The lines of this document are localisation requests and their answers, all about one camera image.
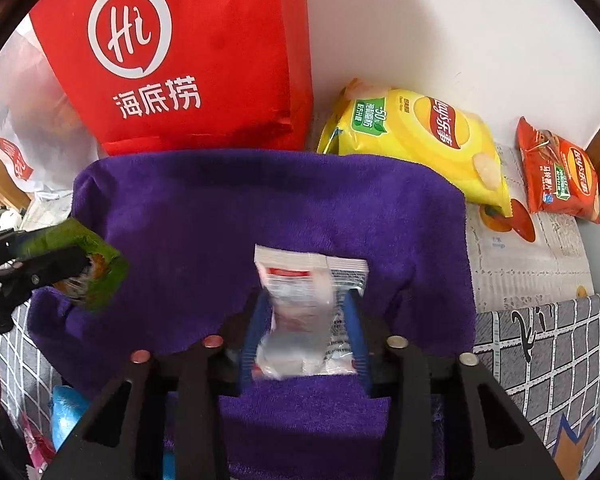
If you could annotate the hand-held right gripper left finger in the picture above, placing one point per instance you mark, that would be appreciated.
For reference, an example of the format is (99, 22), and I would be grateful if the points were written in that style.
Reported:
(254, 342)

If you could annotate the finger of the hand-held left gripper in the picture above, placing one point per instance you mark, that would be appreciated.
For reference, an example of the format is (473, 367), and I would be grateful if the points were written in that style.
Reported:
(2, 245)
(40, 267)

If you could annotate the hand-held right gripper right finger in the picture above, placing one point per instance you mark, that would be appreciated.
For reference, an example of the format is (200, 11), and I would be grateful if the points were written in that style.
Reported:
(354, 340)

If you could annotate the white and red snack packet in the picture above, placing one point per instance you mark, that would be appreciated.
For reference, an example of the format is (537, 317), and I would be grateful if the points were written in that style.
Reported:
(300, 305)

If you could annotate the green snack packet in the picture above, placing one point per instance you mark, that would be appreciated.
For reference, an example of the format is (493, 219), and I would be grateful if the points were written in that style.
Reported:
(102, 272)

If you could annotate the blue tissue pack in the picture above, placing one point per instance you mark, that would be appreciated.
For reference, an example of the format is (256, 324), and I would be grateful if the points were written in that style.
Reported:
(67, 415)

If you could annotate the white plastic bag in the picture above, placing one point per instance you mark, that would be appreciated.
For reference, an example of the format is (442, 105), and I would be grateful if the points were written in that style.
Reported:
(35, 125)

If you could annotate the purple towel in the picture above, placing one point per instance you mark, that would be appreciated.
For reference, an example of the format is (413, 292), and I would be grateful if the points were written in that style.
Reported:
(190, 220)

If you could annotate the pink and red snack packet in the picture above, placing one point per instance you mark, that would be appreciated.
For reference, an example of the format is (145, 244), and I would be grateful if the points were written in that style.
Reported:
(37, 442)

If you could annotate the printed paper sheet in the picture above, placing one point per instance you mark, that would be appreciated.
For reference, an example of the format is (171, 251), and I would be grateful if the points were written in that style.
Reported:
(530, 260)

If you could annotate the grey checked blanket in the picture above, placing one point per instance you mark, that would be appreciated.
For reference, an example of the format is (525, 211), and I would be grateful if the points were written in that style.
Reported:
(555, 365)

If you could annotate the yellow chips bag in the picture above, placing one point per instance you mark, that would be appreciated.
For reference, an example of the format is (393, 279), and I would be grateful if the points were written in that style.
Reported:
(425, 145)

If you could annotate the red paper bag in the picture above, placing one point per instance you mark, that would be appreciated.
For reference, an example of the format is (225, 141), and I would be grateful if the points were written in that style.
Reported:
(180, 60)

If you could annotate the orange chips bag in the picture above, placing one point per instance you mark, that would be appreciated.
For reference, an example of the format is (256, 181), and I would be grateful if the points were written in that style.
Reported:
(562, 180)

